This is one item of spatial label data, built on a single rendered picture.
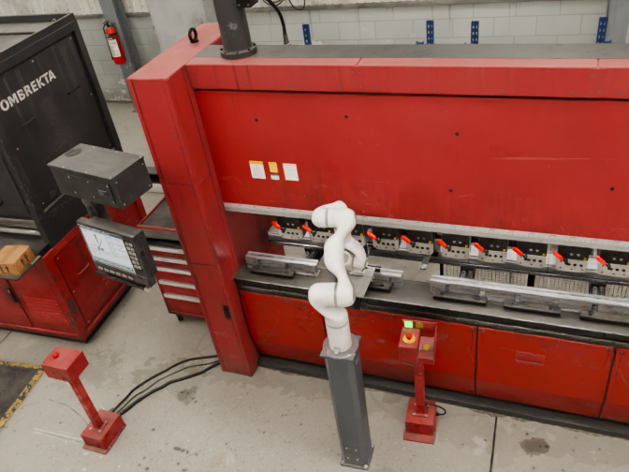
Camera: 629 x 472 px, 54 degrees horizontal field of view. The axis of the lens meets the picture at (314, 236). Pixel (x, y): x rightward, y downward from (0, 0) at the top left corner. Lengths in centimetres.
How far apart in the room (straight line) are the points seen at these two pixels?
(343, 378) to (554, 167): 152
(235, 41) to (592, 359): 259
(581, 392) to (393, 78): 215
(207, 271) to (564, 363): 221
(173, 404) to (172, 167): 184
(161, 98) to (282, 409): 223
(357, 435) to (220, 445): 101
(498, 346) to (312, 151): 157
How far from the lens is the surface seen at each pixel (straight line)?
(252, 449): 423
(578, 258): 344
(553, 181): 318
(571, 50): 308
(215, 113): 352
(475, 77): 294
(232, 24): 333
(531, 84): 293
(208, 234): 377
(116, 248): 359
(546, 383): 398
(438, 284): 370
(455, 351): 389
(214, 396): 458
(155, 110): 344
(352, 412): 359
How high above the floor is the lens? 340
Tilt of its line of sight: 36 degrees down
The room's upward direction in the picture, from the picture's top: 9 degrees counter-clockwise
